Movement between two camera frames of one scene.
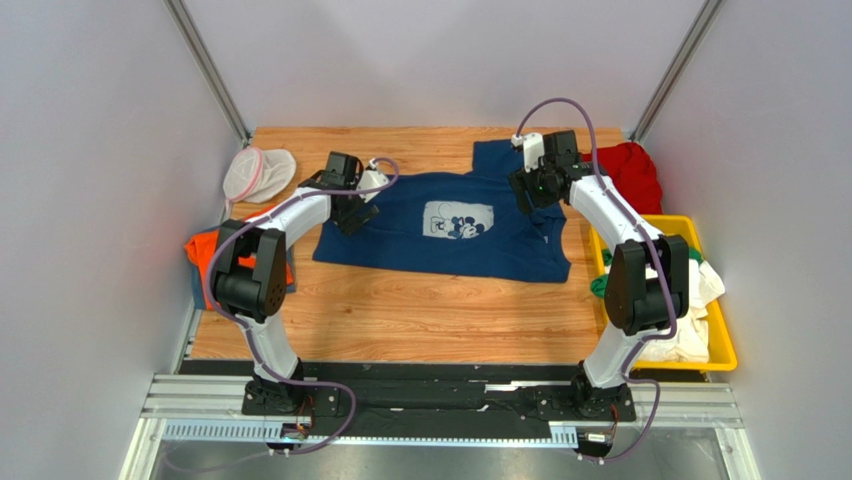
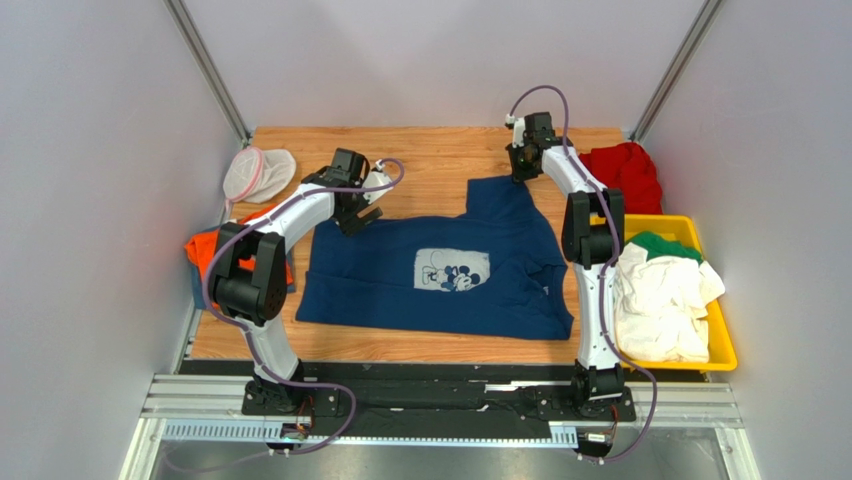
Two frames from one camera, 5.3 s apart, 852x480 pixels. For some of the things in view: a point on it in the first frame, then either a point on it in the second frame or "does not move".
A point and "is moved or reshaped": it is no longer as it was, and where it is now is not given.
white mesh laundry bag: x=256 y=175 does not move
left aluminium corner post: x=208 y=69 does not move
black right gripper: x=525 y=188 -> x=524 y=163
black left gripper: x=349 y=222 does not move
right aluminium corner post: x=675 y=71 does not move
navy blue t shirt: x=463 y=224 is moved or reshaped
